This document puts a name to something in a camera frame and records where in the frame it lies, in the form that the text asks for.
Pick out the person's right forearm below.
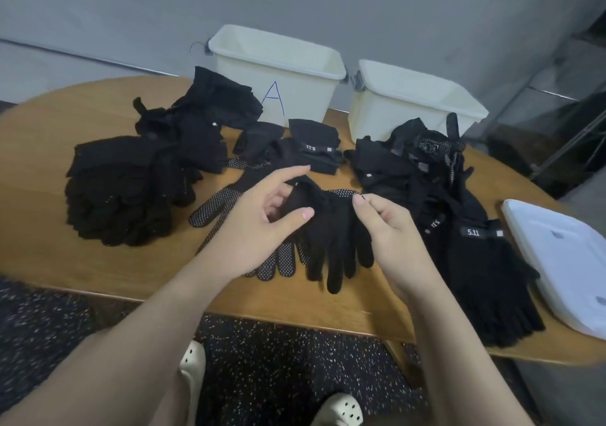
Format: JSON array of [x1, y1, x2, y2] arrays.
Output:
[[407, 281, 536, 426]]

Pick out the person's right hand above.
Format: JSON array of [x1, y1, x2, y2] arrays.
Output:
[[352, 192, 443, 305]]

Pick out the metal rack frame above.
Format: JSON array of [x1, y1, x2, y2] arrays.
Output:
[[487, 23, 606, 199]]

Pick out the person's right white shoe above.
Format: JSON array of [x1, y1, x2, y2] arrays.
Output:
[[311, 393, 365, 426]]

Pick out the person's left hand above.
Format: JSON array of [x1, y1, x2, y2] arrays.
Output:
[[201, 164, 316, 287]]

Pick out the person's left forearm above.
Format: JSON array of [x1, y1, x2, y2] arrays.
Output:
[[0, 255, 238, 426]]

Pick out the white flat tray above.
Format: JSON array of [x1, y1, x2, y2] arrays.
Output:
[[500, 198, 606, 340]]

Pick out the person's white shoe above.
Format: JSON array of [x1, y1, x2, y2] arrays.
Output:
[[175, 340, 208, 426], [311, 393, 365, 426]]

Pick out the black fingerless glove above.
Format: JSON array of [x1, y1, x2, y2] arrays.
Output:
[[440, 215, 547, 348]]

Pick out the stack of black gloves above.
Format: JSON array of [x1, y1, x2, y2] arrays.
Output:
[[64, 135, 202, 247]]

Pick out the person's left white shoe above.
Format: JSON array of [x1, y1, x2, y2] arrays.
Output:
[[175, 340, 208, 426]]

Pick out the white plastic bin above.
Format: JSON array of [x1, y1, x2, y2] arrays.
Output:
[[205, 24, 348, 127], [347, 58, 490, 143]]

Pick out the person's left leg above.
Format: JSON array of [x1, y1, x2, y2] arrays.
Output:
[[151, 374, 195, 426]]

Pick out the grey wall pipe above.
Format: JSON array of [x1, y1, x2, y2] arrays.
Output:
[[0, 37, 211, 78]]

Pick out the pile of black gloves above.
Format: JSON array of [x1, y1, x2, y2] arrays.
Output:
[[64, 135, 202, 247], [133, 66, 475, 237]]

